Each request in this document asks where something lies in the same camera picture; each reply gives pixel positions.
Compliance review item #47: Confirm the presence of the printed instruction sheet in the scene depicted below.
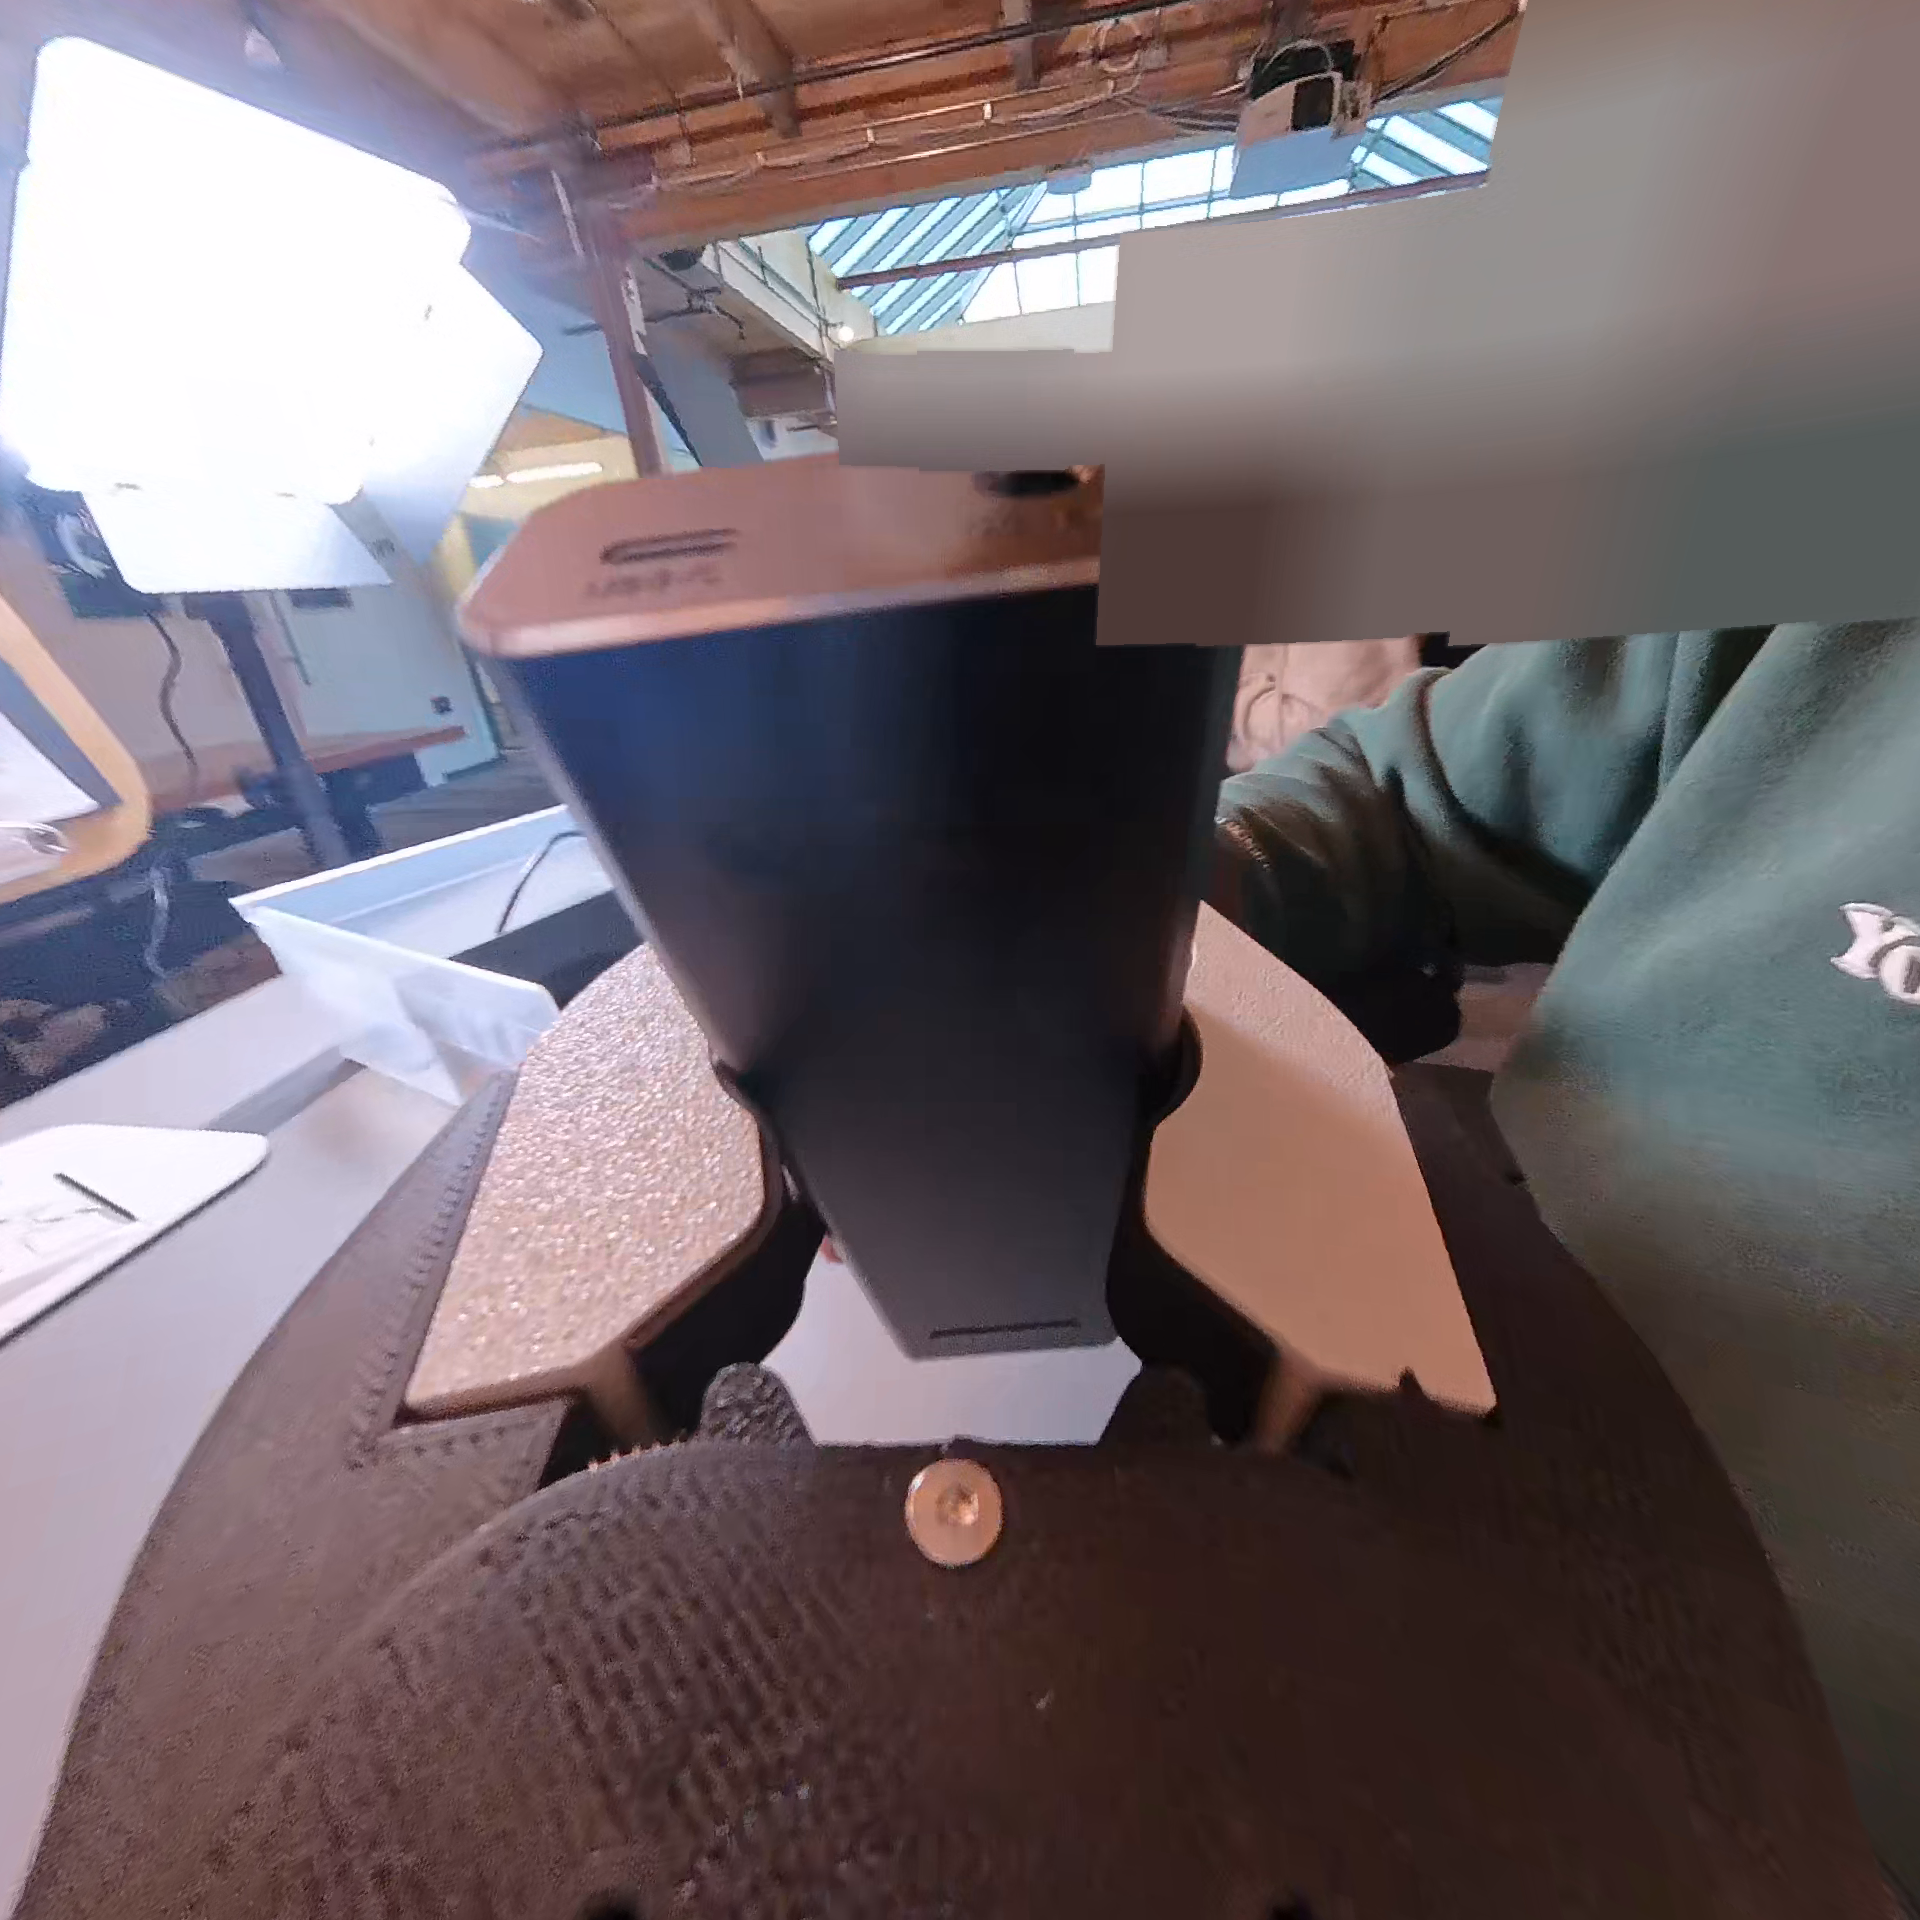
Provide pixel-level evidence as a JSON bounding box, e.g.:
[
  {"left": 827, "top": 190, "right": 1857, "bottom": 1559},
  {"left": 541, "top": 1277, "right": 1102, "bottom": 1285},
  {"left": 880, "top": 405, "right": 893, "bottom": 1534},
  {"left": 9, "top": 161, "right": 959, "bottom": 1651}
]
[{"left": 0, "top": 705, "right": 110, "bottom": 865}]

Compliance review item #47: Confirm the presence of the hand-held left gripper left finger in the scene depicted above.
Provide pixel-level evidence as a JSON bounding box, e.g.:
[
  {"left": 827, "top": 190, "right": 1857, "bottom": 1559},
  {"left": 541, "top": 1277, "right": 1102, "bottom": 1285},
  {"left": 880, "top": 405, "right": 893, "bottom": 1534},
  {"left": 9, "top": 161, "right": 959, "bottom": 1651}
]
[{"left": 401, "top": 941, "right": 830, "bottom": 1450}]

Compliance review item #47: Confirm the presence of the skylight window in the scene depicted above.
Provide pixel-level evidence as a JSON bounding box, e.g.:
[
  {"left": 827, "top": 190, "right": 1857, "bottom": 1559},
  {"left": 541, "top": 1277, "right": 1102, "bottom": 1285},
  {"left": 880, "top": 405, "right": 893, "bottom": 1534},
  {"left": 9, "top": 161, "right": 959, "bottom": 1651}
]
[{"left": 808, "top": 93, "right": 1501, "bottom": 330}]

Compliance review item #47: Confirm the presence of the black light stand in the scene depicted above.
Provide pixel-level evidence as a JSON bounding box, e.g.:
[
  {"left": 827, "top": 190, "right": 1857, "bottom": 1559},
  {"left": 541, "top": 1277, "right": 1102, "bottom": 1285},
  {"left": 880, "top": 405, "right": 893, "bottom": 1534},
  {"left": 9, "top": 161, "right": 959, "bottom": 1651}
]
[{"left": 150, "top": 593, "right": 383, "bottom": 868}]

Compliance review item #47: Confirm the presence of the long black usb hub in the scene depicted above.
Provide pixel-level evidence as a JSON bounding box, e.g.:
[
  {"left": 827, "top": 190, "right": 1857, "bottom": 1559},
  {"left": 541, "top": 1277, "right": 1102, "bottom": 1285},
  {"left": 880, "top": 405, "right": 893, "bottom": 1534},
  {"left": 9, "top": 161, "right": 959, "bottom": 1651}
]
[{"left": 457, "top": 458, "right": 1248, "bottom": 1363}]

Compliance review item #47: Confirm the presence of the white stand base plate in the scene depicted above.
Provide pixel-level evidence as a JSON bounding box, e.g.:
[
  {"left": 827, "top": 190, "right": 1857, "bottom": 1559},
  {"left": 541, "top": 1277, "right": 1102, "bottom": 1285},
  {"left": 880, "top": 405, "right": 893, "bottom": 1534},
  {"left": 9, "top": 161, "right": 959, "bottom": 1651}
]
[{"left": 0, "top": 1125, "right": 271, "bottom": 1346}]

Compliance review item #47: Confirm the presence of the person's green clothed body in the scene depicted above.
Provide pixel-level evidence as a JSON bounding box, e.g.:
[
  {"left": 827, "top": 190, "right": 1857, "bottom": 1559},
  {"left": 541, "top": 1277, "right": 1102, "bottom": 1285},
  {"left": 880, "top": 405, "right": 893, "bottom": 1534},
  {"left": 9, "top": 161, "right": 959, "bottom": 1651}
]
[{"left": 1492, "top": 622, "right": 1920, "bottom": 1847}]

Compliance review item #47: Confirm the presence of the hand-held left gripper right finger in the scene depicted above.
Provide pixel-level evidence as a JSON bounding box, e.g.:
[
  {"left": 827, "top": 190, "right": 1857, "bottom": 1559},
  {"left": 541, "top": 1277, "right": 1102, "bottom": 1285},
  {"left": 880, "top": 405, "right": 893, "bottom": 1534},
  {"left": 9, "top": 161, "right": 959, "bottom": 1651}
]
[{"left": 1107, "top": 901, "right": 1501, "bottom": 1454}]

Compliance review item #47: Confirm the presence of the bright light panel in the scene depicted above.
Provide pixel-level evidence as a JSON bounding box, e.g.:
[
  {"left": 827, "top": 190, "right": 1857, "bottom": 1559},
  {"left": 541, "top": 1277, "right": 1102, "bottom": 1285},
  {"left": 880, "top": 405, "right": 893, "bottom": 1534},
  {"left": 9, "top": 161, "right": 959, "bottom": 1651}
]
[{"left": 0, "top": 33, "right": 544, "bottom": 597}]

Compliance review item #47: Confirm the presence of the white button pad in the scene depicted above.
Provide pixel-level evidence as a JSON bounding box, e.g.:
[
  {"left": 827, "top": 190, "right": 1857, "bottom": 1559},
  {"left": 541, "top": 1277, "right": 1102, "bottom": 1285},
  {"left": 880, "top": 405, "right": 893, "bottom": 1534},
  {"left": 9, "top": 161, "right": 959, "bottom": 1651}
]
[{"left": 0, "top": 1169, "right": 139, "bottom": 1291}]

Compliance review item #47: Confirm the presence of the clear plastic bin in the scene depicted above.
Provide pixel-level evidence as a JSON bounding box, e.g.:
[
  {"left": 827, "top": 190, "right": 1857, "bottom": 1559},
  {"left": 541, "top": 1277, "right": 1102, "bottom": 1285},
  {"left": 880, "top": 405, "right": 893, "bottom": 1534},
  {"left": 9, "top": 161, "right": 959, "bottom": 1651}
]
[{"left": 229, "top": 802, "right": 662, "bottom": 1108}]

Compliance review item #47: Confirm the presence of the ceiling mounted device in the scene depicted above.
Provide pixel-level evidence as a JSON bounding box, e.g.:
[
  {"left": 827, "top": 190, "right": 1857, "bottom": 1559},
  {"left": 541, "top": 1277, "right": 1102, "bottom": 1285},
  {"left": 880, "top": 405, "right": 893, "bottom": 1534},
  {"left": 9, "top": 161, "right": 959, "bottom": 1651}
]
[{"left": 1232, "top": 42, "right": 1368, "bottom": 149}]

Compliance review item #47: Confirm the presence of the wooden post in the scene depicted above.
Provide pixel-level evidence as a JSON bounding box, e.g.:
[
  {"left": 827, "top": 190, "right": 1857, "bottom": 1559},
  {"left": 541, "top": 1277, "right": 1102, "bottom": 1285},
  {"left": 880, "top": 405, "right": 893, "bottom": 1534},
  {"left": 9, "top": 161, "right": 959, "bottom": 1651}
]
[{"left": 550, "top": 166, "right": 670, "bottom": 481}]

